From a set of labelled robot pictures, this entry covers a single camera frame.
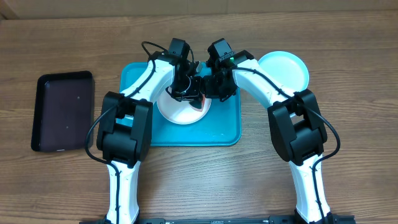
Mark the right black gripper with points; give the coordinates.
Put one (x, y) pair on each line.
(214, 92)

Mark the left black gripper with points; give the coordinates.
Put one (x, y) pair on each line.
(196, 94)

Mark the green and pink sponge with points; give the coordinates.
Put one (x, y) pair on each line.
(197, 103)

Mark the white plate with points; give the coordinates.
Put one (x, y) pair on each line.
(181, 112)

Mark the light blue plate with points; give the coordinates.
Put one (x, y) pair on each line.
(287, 69)

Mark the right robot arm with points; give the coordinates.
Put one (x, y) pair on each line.
(297, 128)

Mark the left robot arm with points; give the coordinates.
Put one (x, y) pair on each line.
(125, 124)

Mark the teal plastic tray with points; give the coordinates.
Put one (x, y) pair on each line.
(221, 126)

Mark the black rectangular water tray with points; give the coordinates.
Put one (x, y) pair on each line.
(64, 111)

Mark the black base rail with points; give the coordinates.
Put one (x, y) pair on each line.
(273, 219)

